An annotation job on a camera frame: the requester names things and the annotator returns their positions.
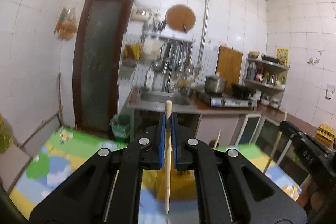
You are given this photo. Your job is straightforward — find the black wok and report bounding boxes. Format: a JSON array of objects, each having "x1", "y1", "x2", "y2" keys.
[{"x1": 231, "y1": 84, "x2": 253, "y2": 100}]

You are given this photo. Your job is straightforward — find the yellow wall poster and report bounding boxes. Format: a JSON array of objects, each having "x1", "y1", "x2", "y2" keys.
[{"x1": 276, "y1": 48, "x2": 289, "y2": 67}]

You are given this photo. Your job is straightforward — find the wooden chopstick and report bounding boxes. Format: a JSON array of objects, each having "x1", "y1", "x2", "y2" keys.
[
  {"x1": 213, "y1": 129, "x2": 222, "y2": 149},
  {"x1": 263, "y1": 131, "x2": 282, "y2": 174},
  {"x1": 165, "y1": 100, "x2": 172, "y2": 214}
]

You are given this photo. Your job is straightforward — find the white soap bottle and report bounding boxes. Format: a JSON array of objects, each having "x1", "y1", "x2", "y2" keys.
[{"x1": 145, "y1": 71, "x2": 154, "y2": 90}]

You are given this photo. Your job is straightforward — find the round wooden cutting board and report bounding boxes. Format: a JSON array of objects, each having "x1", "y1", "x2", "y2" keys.
[{"x1": 166, "y1": 4, "x2": 196, "y2": 33}]

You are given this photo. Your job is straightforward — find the steel cooking pot with lid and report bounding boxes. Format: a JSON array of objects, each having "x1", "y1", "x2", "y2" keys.
[{"x1": 204, "y1": 73, "x2": 227, "y2": 94}]

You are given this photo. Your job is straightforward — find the rectangular wooden cutting board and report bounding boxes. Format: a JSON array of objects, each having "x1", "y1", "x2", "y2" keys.
[{"x1": 216, "y1": 46, "x2": 243, "y2": 95}]

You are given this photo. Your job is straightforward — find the green trash bin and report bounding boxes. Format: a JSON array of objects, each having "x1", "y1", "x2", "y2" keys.
[{"x1": 110, "y1": 114, "x2": 131, "y2": 139}]

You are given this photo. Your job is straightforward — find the corner wall shelf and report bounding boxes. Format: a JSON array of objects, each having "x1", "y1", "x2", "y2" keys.
[{"x1": 242, "y1": 58, "x2": 289, "y2": 93}]

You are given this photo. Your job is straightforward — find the colourful cartoon tablecloth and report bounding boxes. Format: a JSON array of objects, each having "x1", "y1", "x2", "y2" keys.
[{"x1": 10, "y1": 127, "x2": 301, "y2": 223}]

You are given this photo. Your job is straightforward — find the yellow plastic bag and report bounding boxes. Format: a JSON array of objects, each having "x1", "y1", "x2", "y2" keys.
[{"x1": 0, "y1": 116, "x2": 13, "y2": 153}]

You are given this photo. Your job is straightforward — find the steel gas stove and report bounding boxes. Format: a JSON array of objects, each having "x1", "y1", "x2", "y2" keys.
[{"x1": 199, "y1": 92, "x2": 257, "y2": 108}]

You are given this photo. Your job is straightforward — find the steel kitchen sink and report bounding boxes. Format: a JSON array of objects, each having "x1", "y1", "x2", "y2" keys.
[{"x1": 139, "y1": 91, "x2": 192, "y2": 106}]

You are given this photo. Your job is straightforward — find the dark brown glass door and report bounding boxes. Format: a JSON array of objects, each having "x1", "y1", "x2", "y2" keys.
[{"x1": 72, "y1": 0, "x2": 134, "y2": 135}]

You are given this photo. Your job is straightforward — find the steel utensil rack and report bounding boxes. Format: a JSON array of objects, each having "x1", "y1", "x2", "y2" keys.
[{"x1": 143, "y1": 31, "x2": 195, "y2": 44}]

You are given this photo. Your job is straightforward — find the yellow rubber gloves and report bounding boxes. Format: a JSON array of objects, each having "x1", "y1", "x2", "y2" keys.
[{"x1": 123, "y1": 43, "x2": 143, "y2": 60}]

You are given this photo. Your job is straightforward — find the hanging orange plastic bag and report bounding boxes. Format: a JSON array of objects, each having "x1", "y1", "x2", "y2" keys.
[{"x1": 54, "y1": 8, "x2": 77, "y2": 41}]

